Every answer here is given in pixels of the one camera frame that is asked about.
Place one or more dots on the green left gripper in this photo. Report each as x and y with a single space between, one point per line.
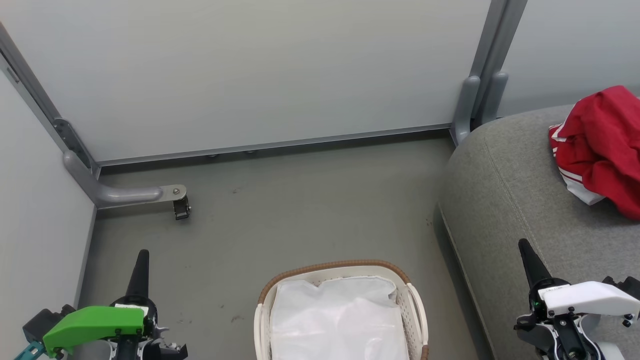
95 322

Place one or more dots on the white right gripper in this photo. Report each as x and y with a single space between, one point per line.
585 297

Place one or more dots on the red and white garment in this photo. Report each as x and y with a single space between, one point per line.
605 140

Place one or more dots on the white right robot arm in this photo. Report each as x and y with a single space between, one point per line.
612 353

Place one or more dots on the white laundry basket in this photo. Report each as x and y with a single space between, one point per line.
262 325

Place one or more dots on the grey fabric sofa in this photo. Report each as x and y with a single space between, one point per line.
500 200

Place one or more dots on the black caster wheel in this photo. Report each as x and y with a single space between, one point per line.
182 209

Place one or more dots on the grey partition support leg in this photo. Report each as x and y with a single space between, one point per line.
125 194

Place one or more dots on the white plastic bag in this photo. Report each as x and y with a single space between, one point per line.
340 320

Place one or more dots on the grey partition bottom rail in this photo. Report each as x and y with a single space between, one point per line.
275 145
86 255

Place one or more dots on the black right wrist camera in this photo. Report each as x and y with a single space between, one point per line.
625 286

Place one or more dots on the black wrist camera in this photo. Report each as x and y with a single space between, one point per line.
42 320
625 286

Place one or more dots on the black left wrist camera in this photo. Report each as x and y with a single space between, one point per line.
42 320

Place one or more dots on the grey partition foot bracket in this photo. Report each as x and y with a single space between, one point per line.
497 95
466 105

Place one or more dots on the grey partition post with hinge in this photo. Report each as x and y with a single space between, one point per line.
30 85

